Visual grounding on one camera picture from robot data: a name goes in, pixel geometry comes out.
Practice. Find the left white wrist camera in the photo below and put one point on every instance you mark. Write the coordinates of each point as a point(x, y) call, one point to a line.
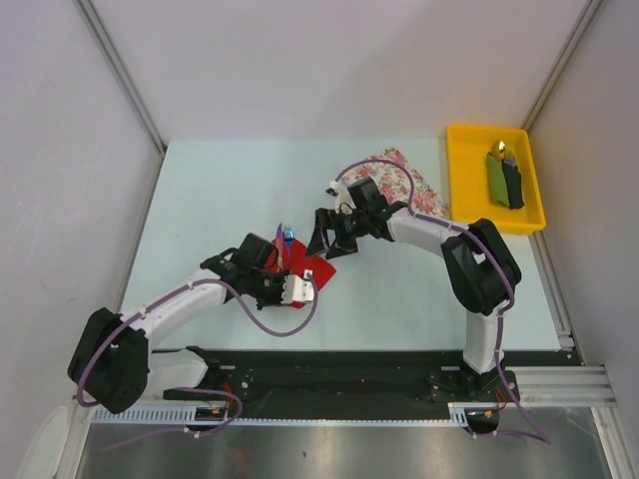
point(298, 288)

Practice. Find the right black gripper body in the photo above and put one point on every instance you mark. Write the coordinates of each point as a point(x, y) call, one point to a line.
point(347, 226)

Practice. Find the aluminium frame post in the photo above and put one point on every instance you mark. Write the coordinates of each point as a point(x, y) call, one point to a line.
point(577, 35)
point(114, 60)

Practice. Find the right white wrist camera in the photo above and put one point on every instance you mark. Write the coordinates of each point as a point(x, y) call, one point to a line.
point(343, 203)

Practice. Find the black rolled napkin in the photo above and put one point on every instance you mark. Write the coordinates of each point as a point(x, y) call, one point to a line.
point(513, 185)

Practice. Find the red paper napkin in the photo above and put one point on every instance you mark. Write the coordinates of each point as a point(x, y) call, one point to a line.
point(294, 259)

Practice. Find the white cable duct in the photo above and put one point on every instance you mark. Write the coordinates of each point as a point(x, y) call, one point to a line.
point(173, 415)

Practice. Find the left aluminium frame post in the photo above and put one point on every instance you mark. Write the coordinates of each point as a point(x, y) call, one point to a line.
point(114, 60)

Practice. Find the yellow plastic tray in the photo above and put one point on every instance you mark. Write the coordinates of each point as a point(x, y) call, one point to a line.
point(467, 150)

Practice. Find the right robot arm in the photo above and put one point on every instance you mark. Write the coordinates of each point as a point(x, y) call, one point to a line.
point(481, 269)

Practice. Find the floral cloth mat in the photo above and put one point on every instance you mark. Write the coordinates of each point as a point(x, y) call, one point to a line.
point(398, 180)

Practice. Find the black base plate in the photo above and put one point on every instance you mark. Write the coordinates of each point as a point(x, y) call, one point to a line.
point(341, 385)

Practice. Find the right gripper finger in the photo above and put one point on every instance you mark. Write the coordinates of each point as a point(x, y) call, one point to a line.
point(319, 243)
point(338, 246)

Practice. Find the green rolled napkin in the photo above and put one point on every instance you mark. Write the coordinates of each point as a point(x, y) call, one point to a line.
point(497, 183)

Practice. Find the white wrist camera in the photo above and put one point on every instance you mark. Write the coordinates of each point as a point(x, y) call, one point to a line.
point(343, 203)
point(298, 288)

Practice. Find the right aluminium frame rail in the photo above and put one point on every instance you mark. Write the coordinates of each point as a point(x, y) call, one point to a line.
point(564, 386)

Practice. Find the right aluminium frame post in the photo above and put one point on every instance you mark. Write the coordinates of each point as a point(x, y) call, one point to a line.
point(577, 35)

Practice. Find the iridescent knife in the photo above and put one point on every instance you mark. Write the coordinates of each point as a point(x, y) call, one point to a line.
point(280, 245)

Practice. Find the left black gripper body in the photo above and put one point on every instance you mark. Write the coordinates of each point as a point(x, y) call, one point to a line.
point(268, 288)

